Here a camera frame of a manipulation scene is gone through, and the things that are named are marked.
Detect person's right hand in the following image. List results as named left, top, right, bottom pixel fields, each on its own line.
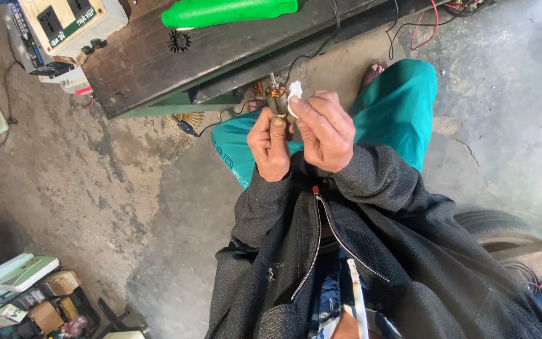
left=288, top=91, right=357, bottom=174

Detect person's left hand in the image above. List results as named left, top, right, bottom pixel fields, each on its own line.
left=247, top=107, right=292, bottom=183

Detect small white cloth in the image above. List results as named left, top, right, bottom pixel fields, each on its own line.
left=286, top=80, right=304, bottom=119

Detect copper wound motor armature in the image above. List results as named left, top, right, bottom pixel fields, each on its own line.
left=265, top=73, right=296, bottom=125

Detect brown sandal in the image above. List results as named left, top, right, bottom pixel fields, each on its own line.
left=359, top=57, right=389, bottom=93

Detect teal trousers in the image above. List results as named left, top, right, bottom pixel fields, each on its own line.
left=211, top=59, right=438, bottom=191

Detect black probe clip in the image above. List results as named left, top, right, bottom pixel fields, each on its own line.
left=173, top=120, right=200, bottom=138

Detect green plastic power tool housing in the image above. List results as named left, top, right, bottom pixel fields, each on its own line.
left=160, top=0, right=307, bottom=30

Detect black plastic fan impeller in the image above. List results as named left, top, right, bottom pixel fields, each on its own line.
left=167, top=30, right=192, bottom=53

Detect dark wooden workbench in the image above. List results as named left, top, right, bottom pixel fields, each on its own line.
left=81, top=0, right=448, bottom=120

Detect blue checked shirt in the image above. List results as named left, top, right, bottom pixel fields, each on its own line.
left=307, top=249, right=401, bottom=339

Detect dark grey zip jacket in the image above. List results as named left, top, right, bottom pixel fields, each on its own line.
left=205, top=143, right=542, bottom=339

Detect white cigarette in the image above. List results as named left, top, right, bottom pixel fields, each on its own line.
left=346, top=258, right=370, bottom=339

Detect black rubber tyre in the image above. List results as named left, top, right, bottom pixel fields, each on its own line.
left=454, top=210, right=542, bottom=289

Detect white voltage stabilizer box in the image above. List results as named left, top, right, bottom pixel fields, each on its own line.
left=17, top=0, right=130, bottom=60

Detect white electrical device with labels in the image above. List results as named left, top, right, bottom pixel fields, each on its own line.
left=2, top=2, right=94, bottom=95

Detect crate of boxes and parts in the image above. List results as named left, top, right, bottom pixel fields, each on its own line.
left=0, top=252, right=151, bottom=339

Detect red wire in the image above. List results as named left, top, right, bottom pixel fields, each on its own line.
left=410, top=0, right=440, bottom=51

